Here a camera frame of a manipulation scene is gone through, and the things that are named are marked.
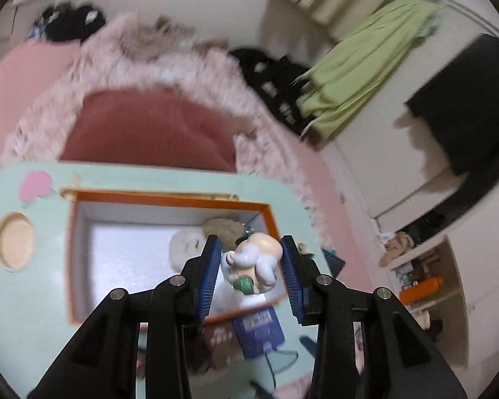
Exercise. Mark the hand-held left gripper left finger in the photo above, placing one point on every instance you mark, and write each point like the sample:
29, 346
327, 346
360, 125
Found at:
208, 282

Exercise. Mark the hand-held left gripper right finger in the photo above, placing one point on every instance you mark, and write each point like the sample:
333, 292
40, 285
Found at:
291, 282

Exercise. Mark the white fluffy pompom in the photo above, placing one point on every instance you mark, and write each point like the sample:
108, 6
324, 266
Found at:
183, 249

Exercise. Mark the white-haired toy figurine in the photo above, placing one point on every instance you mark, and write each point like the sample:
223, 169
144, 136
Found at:
253, 253

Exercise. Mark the blue metal tin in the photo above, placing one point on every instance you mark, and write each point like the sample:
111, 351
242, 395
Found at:
258, 332

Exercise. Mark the orange cardboard box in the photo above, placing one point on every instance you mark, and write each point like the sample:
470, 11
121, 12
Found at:
166, 199

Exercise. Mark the mint green cartoon desktop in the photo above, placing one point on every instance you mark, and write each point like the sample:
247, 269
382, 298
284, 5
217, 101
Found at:
45, 291

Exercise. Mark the beige plush toy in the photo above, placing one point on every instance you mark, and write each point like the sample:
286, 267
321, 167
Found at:
222, 228

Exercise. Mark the beige crumpled cloth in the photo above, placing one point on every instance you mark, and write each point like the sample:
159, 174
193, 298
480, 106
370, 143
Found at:
395, 249

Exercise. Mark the dark red pillow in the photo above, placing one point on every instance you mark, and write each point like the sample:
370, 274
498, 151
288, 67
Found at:
149, 133

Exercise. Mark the white niche shelf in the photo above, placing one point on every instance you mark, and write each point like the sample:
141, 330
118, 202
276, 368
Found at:
453, 266

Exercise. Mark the black clothes pile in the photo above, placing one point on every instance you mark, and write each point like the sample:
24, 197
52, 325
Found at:
270, 79

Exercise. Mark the pink floral quilt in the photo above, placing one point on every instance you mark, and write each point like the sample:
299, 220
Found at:
149, 75

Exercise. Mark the light green garment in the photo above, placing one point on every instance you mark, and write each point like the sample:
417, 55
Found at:
366, 58

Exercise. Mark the beige knit cloth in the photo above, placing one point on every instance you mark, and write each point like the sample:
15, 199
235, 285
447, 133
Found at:
158, 35

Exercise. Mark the black hanging cloth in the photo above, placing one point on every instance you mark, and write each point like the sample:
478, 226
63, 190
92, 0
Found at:
470, 99

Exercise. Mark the pink bed sheet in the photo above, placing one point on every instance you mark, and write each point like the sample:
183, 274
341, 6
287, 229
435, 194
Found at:
16, 83

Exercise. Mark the black clothes with white stripes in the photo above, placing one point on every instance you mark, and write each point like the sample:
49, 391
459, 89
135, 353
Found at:
70, 23

